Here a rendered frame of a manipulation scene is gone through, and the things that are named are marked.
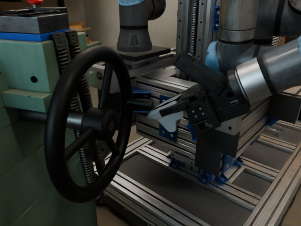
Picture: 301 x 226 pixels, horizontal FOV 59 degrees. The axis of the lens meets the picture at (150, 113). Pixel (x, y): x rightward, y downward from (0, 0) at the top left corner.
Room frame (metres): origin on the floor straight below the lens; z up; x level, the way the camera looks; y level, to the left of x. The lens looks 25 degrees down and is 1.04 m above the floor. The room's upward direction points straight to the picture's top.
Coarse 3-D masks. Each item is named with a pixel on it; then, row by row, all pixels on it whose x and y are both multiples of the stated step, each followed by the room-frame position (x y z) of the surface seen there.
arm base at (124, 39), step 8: (120, 32) 1.11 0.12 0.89; (128, 32) 1.08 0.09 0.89; (136, 32) 1.08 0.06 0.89; (144, 32) 1.10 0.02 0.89; (120, 40) 1.09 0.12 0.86; (128, 40) 1.07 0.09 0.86; (136, 40) 1.08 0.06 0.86; (144, 40) 1.09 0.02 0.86; (120, 48) 1.09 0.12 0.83; (128, 48) 1.07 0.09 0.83; (136, 48) 1.06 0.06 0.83; (144, 48) 1.08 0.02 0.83
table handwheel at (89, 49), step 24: (96, 48) 0.44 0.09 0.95; (72, 72) 0.37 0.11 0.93; (120, 72) 0.53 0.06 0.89; (72, 96) 0.36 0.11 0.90; (24, 120) 0.49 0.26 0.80; (48, 120) 0.33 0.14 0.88; (72, 120) 0.45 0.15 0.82; (96, 120) 0.42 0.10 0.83; (120, 120) 0.56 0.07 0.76; (48, 144) 0.31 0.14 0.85; (72, 144) 0.36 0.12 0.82; (120, 144) 0.52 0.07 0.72; (48, 168) 0.31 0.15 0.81; (72, 192) 0.33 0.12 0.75; (96, 192) 0.39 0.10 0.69
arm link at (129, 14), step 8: (120, 0) 1.11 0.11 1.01; (128, 0) 1.08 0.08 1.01; (136, 0) 1.08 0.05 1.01; (144, 0) 1.10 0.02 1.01; (152, 0) 1.18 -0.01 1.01; (120, 8) 1.11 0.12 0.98; (128, 8) 1.08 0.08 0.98; (136, 8) 1.08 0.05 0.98; (144, 8) 1.10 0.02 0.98; (152, 8) 1.16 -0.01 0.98; (120, 16) 1.11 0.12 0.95; (128, 16) 1.08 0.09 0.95; (136, 16) 1.08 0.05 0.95; (144, 16) 1.10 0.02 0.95; (120, 24) 1.11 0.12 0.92; (128, 24) 1.08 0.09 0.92; (136, 24) 1.08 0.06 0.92; (144, 24) 1.10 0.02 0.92
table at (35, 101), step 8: (0, 80) 0.47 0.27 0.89; (88, 80) 0.57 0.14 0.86; (0, 88) 0.46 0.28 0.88; (8, 88) 0.48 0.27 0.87; (0, 96) 0.46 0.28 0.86; (8, 96) 0.45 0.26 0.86; (16, 96) 0.45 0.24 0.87; (24, 96) 0.44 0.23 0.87; (32, 96) 0.44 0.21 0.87; (40, 96) 0.43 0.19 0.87; (48, 96) 0.44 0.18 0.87; (0, 104) 0.45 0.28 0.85; (8, 104) 0.46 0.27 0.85; (16, 104) 0.45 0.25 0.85; (24, 104) 0.44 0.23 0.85; (32, 104) 0.44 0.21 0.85; (40, 104) 0.43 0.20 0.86; (48, 104) 0.44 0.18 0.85
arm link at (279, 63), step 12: (300, 36) 0.45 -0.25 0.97; (276, 48) 0.46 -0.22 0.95; (288, 48) 0.44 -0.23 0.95; (300, 48) 0.42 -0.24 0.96; (264, 60) 0.45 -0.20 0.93; (276, 60) 0.43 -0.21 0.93; (288, 60) 0.42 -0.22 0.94; (300, 60) 0.42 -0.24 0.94; (264, 72) 0.43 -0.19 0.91; (276, 72) 0.43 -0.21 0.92; (288, 72) 0.42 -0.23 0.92; (300, 72) 0.41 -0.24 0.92; (276, 84) 0.43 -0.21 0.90; (288, 84) 0.42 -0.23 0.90; (300, 84) 0.43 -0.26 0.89
